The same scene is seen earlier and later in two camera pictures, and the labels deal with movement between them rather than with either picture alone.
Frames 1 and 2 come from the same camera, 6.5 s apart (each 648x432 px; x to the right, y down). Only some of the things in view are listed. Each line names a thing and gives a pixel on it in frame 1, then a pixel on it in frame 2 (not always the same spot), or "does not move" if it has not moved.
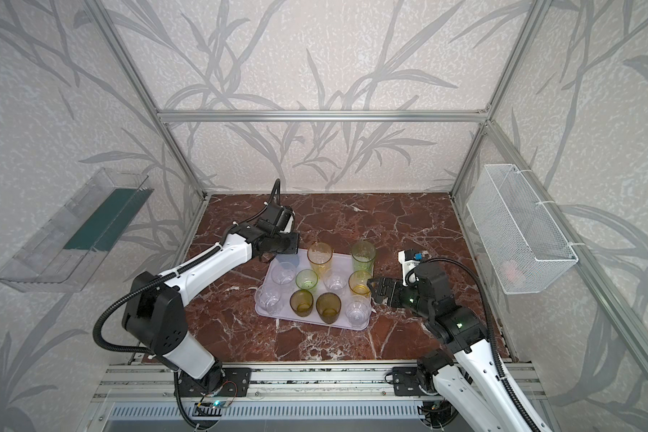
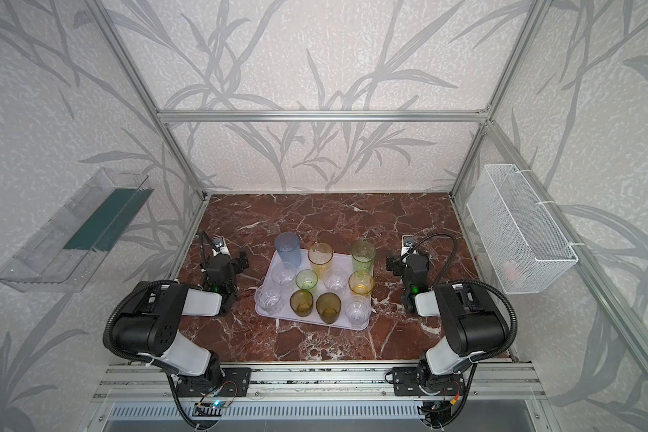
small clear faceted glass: x=358 y=310 does not move
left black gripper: x=294 y=247 -> x=239 y=265
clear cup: x=336 y=281 does not move
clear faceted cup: x=283 y=273 does not move
